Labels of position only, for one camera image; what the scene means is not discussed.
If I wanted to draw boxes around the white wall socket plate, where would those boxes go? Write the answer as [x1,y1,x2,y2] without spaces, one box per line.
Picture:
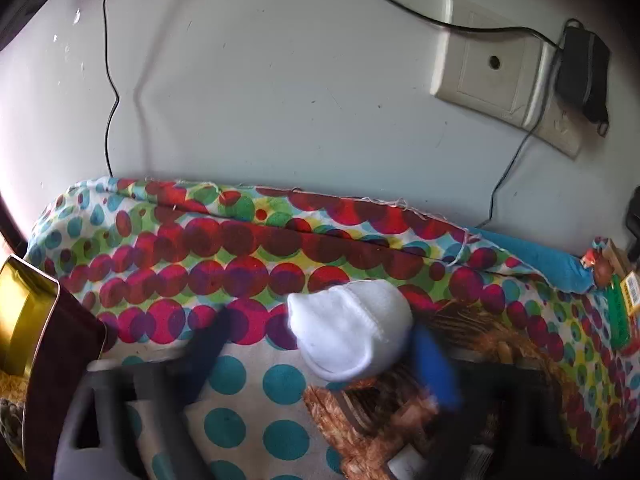
[430,0,586,161]

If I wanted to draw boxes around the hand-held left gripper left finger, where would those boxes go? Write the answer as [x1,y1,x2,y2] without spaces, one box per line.
[52,305,232,480]

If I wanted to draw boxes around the gold rectangular tin box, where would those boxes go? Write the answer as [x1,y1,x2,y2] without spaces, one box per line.
[0,254,107,471]

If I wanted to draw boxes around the brown deer figurine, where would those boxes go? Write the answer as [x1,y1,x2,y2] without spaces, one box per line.
[580,237,621,286]

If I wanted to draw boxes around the green and red box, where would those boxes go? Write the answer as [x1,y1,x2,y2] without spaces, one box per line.
[607,285,640,353]

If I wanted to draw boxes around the black clamp mount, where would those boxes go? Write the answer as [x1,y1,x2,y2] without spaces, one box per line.
[624,200,640,248]

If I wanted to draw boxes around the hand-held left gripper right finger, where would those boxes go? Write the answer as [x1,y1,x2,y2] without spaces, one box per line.
[412,325,568,480]

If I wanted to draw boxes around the thin black television cable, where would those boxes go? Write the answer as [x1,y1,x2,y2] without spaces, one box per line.
[102,0,132,179]

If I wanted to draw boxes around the brown wicker basket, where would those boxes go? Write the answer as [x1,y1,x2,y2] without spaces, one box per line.
[302,300,566,480]

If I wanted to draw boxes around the blue cloth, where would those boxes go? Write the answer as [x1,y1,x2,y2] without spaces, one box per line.
[467,227,598,295]

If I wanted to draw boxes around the black adapter cable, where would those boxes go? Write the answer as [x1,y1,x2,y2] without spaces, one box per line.
[472,50,566,231]

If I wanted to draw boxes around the small white sock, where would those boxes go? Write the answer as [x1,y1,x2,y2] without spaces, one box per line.
[286,280,415,382]

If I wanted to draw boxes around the looped black television cable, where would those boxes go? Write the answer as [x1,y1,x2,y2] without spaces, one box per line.
[320,0,566,51]

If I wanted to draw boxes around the colourful polka-dot cloth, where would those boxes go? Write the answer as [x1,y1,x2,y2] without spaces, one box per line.
[22,176,640,480]

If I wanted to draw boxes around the black power adapter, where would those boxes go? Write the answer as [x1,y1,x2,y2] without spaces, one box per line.
[555,19,612,137]

